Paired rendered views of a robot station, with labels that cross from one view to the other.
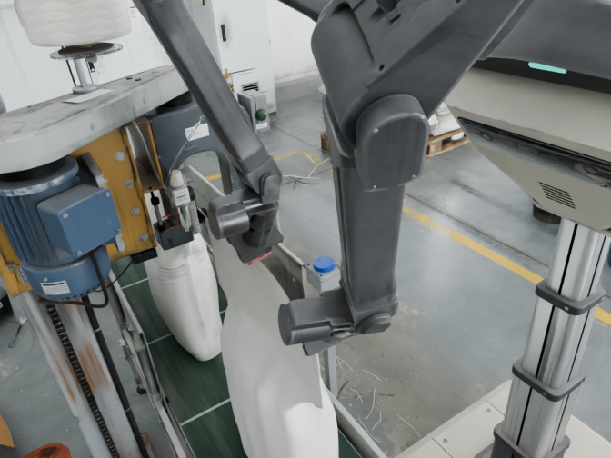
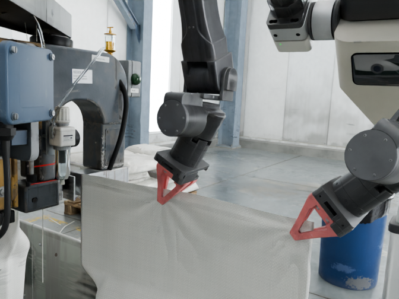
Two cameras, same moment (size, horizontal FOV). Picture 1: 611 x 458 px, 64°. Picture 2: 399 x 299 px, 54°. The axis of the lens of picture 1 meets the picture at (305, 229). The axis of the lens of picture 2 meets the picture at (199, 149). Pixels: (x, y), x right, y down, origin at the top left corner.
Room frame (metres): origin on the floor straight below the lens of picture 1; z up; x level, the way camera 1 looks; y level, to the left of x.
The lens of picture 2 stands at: (0.21, 0.40, 1.26)
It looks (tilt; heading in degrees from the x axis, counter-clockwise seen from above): 8 degrees down; 332
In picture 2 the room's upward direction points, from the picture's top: 3 degrees clockwise
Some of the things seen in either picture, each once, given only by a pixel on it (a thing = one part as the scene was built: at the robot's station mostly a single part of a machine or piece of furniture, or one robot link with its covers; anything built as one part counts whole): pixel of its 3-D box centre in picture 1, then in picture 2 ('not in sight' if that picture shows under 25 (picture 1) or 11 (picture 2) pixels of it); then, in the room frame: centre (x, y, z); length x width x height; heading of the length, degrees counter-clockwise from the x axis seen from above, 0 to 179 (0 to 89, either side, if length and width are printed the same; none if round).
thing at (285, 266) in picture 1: (242, 247); (34, 275); (1.76, 0.28, 0.54); 1.05 x 0.02 x 0.41; 30
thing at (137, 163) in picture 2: not in sight; (133, 162); (3.81, -0.79, 0.56); 0.66 x 0.42 x 0.15; 120
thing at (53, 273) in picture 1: (55, 230); not in sight; (0.81, 0.47, 1.21); 0.15 x 0.15 x 0.25
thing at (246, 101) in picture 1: (253, 111); (123, 78); (1.21, 0.11, 1.29); 0.08 x 0.05 x 0.09; 30
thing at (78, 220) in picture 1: (83, 224); (7, 93); (0.75, 0.39, 1.25); 0.10 x 0.08 x 0.12; 145
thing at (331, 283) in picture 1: (324, 274); not in sight; (1.14, -0.04, 0.81); 0.08 x 0.08 x 0.06; 30
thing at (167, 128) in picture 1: (188, 140); (46, 104); (1.23, 0.29, 1.21); 0.30 x 0.25 x 0.30; 30
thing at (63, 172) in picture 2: (184, 215); (62, 164); (1.02, 0.28, 1.11); 0.03 x 0.03 x 0.06
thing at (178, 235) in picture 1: (173, 232); (34, 193); (1.06, 0.33, 1.04); 0.08 x 0.06 x 0.05; 120
